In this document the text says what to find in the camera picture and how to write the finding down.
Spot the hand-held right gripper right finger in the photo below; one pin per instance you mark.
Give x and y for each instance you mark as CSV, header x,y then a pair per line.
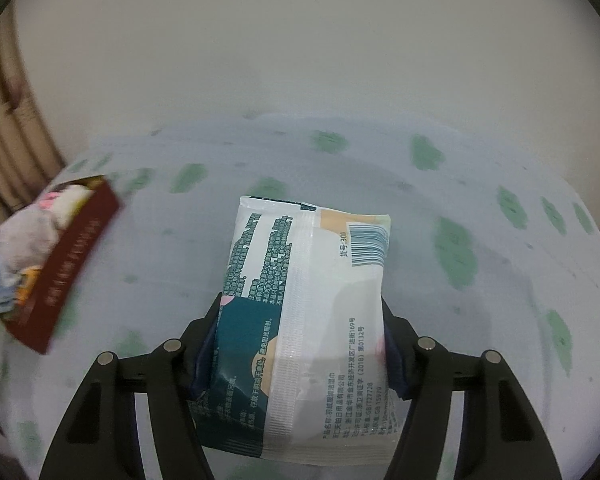
x,y
395,360

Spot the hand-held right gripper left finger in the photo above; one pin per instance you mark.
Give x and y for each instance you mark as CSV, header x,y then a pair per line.
x,y
207,355

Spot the teal and white wipes packet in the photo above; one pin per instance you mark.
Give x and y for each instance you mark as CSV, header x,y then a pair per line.
x,y
330,310

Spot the red tin box gold inside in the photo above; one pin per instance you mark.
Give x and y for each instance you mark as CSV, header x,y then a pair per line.
x,y
75,260

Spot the orange plush toy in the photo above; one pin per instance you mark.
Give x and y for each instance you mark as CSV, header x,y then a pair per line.
x,y
30,276

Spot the white fluffy cloth roll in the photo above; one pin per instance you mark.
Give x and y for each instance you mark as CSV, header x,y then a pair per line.
x,y
65,201

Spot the blue terry towel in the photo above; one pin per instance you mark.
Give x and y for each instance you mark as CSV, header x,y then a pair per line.
x,y
25,245

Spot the light blue tree-print tablecloth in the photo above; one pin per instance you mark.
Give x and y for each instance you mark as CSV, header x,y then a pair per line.
x,y
430,285

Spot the beige printed curtain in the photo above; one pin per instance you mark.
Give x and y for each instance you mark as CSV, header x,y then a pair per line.
x,y
10,135

